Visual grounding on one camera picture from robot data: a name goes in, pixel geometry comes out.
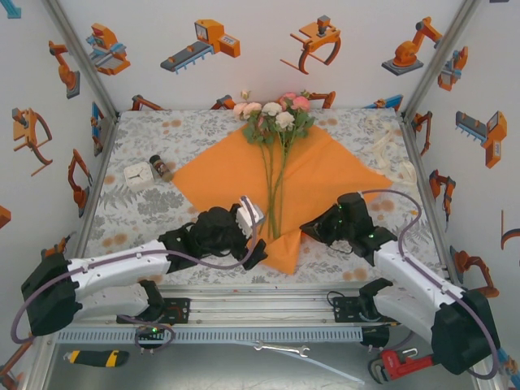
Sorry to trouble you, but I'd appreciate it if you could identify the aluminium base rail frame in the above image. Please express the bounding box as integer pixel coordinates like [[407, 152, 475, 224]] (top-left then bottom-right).
[[38, 284, 483, 328]]

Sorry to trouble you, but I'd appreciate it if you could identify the aluminium corner post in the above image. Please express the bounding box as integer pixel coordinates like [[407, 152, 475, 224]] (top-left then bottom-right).
[[40, 0, 119, 121], [401, 0, 483, 119]]

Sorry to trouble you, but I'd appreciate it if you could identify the brown spice jar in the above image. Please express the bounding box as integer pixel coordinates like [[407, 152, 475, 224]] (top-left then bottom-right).
[[149, 154, 175, 182]]

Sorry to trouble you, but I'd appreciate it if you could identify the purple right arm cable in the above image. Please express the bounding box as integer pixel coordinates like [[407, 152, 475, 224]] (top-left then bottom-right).
[[359, 188, 501, 379]]

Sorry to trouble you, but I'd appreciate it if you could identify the cream lace ribbon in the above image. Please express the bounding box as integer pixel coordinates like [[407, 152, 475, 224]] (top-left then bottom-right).
[[361, 115, 418, 186]]

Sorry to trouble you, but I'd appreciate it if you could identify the black mounting bracket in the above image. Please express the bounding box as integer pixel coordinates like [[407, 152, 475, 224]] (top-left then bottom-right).
[[360, 326, 390, 351]]

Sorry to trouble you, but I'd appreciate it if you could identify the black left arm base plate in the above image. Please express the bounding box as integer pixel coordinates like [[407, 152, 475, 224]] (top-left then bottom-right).
[[116, 297, 192, 325]]

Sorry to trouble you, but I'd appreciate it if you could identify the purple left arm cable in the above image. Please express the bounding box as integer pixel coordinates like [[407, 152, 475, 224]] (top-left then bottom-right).
[[10, 196, 260, 355]]

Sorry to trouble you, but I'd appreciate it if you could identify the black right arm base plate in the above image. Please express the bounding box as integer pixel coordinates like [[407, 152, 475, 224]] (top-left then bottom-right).
[[332, 295, 369, 325]]

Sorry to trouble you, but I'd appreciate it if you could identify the grey floral table mat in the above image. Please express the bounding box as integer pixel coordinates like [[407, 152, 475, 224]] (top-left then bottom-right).
[[76, 107, 448, 288]]

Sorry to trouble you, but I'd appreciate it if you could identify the aluminium side rail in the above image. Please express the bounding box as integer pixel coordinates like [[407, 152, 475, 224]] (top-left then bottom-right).
[[60, 113, 121, 296], [400, 115, 461, 293]]

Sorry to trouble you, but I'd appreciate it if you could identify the pink white artificial flower bunch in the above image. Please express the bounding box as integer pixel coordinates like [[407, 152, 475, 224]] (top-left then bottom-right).
[[232, 89, 317, 240]]

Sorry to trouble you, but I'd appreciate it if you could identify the yellow black utility knife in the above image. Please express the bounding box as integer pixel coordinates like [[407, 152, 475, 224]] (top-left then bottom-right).
[[63, 349, 130, 369]]

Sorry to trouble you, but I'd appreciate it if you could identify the red pipe wrench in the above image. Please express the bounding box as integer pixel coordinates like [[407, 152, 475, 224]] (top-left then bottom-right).
[[367, 347, 438, 385]]

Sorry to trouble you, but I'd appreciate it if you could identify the grey slotted cable duct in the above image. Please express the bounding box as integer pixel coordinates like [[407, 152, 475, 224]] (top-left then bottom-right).
[[56, 327, 363, 344]]

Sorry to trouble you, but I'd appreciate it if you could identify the silver open-end wrench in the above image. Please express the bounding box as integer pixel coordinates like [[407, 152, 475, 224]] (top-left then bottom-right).
[[253, 340, 310, 358]]

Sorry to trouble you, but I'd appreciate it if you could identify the small green-lit circuit board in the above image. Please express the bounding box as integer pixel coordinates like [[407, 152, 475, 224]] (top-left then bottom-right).
[[135, 323, 168, 347]]

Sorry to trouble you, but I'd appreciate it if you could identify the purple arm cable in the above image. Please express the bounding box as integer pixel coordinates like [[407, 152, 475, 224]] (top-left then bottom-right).
[[359, 188, 501, 379], [10, 196, 260, 355]]

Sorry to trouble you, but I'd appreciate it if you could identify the white square table clock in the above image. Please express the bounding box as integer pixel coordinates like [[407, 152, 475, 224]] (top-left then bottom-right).
[[123, 163, 154, 189]]

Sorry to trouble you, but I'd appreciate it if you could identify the orange wrapping paper sheet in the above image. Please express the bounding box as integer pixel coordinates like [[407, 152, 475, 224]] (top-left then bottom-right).
[[172, 123, 394, 276]]

